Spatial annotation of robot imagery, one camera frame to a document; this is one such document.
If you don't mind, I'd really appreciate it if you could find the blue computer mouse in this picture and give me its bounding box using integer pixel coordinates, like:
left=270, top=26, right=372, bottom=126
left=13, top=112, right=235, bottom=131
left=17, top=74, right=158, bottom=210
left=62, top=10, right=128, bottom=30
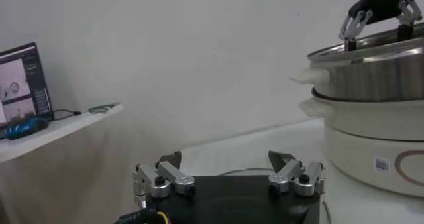
left=5, top=117, right=50, bottom=140

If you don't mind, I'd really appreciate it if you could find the green handled scraper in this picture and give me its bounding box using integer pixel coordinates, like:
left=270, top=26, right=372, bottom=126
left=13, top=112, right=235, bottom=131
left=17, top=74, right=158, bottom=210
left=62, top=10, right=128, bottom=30
left=87, top=101, right=121, bottom=114

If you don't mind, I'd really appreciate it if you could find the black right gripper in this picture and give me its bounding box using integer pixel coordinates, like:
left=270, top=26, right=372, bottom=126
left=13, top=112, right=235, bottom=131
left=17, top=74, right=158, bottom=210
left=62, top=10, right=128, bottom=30
left=337, top=0, right=424, bottom=52

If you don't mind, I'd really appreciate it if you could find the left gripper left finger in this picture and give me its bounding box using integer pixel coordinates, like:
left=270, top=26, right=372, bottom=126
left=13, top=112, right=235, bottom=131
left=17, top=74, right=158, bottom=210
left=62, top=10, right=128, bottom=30
left=132, top=150, right=196, bottom=209

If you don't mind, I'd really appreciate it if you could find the round glass pot lid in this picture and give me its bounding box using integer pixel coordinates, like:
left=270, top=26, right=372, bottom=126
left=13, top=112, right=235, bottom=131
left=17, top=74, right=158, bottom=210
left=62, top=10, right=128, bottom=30
left=217, top=167, right=332, bottom=224

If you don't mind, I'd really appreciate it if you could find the black laptop cable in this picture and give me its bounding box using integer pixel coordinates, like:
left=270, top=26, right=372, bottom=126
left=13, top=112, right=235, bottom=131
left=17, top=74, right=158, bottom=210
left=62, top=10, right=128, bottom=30
left=51, top=108, right=82, bottom=121

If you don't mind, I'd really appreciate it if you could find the white electric cooker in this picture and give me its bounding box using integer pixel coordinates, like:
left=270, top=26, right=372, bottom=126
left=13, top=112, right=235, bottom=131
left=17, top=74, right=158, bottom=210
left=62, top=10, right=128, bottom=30
left=297, top=87, right=424, bottom=199

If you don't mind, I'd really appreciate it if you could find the stainless steel steamer basket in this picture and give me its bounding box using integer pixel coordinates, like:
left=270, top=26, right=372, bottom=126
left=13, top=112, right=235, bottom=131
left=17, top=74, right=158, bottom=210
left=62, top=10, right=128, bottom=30
left=290, top=23, right=424, bottom=102

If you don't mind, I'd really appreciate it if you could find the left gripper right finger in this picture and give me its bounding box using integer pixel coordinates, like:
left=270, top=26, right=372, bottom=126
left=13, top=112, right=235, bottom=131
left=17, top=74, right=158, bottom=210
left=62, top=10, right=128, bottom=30
left=267, top=150, right=327, bottom=197

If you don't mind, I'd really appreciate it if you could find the laptop screen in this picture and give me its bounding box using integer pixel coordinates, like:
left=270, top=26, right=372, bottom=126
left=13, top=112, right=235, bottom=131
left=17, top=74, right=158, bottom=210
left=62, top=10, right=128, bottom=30
left=0, top=42, right=56, bottom=129

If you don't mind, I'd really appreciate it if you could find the white side table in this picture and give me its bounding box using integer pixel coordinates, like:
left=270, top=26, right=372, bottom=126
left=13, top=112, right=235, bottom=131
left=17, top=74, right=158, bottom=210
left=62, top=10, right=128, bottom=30
left=0, top=103, right=124, bottom=165

